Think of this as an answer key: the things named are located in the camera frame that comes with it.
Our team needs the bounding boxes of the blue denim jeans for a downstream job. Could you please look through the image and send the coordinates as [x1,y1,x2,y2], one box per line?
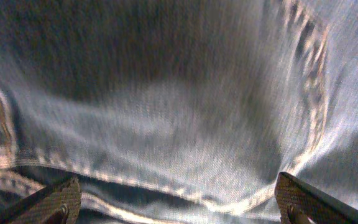
[0,0,358,223]

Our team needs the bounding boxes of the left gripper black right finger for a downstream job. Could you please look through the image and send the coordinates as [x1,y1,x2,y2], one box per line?
[274,172,358,224]

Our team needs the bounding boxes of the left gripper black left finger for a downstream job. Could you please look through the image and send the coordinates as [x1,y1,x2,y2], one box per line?
[0,177,81,224]

